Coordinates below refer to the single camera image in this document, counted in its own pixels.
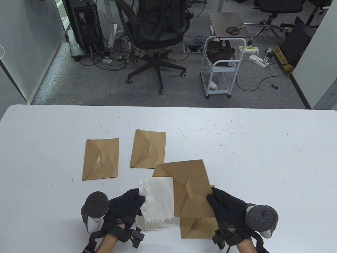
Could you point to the grey floor socket box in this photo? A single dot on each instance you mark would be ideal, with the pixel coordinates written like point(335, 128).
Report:
point(193, 48)

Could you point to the grey wheeled computer dolly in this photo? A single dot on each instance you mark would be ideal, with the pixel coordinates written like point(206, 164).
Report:
point(76, 52)

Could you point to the white power strip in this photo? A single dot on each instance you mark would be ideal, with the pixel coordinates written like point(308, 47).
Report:
point(259, 60)

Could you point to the black flat monitor panel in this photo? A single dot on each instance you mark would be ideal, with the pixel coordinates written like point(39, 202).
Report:
point(297, 42)

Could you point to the white paper cup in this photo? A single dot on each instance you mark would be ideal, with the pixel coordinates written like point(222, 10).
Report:
point(212, 85)

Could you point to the white plug adapter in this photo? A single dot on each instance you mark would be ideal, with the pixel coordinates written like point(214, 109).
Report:
point(268, 55)

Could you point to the black bag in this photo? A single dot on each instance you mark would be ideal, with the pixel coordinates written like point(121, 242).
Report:
point(219, 52)

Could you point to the person's left forearm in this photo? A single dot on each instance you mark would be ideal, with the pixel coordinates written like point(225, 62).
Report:
point(108, 243)

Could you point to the brown paper envelope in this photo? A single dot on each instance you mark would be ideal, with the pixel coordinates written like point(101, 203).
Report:
point(194, 228)
point(105, 147)
point(155, 150)
point(189, 179)

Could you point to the white lined paper sheet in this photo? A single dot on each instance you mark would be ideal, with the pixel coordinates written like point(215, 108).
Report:
point(152, 225)
point(159, 197)

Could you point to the person's right forearm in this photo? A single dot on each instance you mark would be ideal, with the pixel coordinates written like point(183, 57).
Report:
point(246, 246)

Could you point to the yellow cardboard box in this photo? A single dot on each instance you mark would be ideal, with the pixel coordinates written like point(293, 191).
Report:
point(283, 58)

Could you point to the person's left hand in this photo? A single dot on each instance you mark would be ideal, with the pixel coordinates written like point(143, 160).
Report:
point(123, 208)

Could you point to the yellow power strip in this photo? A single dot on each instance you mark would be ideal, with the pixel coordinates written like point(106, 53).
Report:
point(250, 49)

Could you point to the person's right hand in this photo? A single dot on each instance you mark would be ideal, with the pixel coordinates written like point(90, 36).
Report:
point(229, 210)

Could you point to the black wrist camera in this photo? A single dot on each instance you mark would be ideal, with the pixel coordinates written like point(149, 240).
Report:
point(219, 238)
point(138, 237)

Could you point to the dark brown side table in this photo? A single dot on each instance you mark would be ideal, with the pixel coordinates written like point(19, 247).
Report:
point(226, 21)

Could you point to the white rolling cart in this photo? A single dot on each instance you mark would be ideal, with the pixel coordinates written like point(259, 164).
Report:
point(226, 39)

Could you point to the black mesh office chair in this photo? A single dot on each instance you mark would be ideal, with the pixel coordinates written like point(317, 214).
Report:
point(158, 31)

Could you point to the black computer tower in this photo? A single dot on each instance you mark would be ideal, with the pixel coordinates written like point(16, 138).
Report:
point(84, 23)

